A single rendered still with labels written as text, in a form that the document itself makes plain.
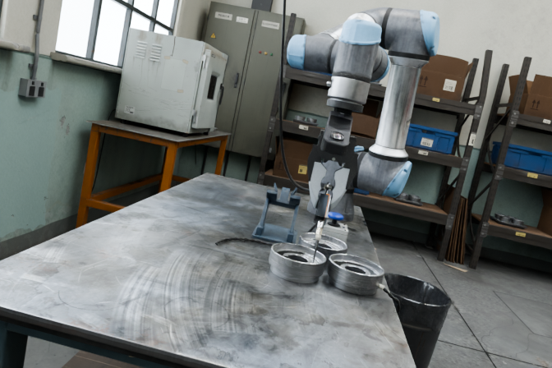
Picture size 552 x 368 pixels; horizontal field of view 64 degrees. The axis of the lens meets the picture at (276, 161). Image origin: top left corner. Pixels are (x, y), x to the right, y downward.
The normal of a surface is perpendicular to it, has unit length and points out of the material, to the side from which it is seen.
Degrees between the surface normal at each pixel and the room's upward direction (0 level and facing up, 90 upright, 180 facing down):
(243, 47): 90
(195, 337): 0
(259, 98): 90
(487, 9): 90
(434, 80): 93
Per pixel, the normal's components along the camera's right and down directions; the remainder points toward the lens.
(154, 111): -0.12, 0.09
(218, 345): 0.20, -0.97
